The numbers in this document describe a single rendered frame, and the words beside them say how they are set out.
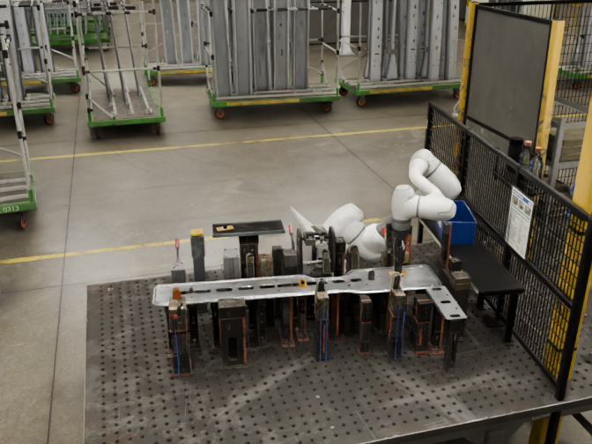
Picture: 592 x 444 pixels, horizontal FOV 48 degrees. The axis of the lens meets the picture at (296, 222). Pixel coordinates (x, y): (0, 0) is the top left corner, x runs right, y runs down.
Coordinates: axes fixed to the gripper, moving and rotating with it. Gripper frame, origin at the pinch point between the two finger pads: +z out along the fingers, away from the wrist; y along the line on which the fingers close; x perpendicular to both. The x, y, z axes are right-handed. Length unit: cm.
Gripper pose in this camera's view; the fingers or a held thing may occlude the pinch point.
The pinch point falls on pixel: (398, 265)
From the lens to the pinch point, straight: 327.9
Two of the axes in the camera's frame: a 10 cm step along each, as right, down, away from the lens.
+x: -9.9, 0.6, -1.4
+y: -1.5, -4.0, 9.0
